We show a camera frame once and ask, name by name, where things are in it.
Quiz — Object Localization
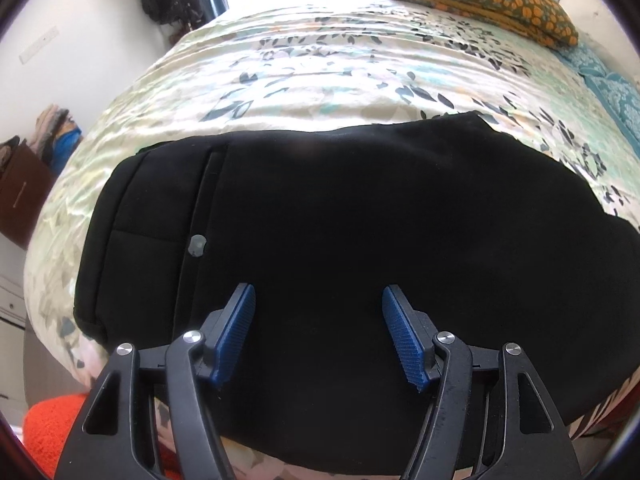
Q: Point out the black pants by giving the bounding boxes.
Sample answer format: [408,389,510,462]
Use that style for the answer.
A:
[74,114,639,474]

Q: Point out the pile of folded clothes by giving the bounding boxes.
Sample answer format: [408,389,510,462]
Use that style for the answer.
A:
[27,104,84,177]

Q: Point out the teal patterned pillow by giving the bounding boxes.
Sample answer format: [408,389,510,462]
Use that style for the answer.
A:
[584,73,640,153]

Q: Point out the floral bed cover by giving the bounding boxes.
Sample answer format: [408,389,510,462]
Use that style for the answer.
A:
[22,0,640,480]

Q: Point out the cream padded headboard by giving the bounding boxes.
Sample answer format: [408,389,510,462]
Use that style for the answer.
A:
[559,0,639,84]

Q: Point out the white wall switch plate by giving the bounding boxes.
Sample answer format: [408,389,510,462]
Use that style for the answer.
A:
[18,26,60,65]

